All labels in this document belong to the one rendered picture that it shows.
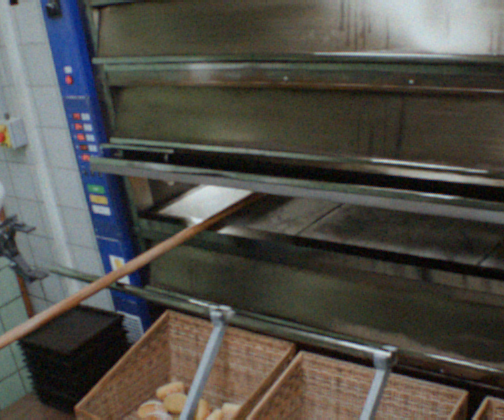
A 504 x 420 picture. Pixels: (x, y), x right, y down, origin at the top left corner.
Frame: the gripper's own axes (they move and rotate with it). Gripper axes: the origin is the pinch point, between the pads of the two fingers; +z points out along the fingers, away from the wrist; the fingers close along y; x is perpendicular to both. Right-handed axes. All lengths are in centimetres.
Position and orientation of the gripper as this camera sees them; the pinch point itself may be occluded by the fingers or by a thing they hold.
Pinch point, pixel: (36, 253)
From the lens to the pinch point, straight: 228.4
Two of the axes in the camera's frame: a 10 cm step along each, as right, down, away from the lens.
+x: -6.4, 3.8, -6.7
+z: 7.5, 1.1, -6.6
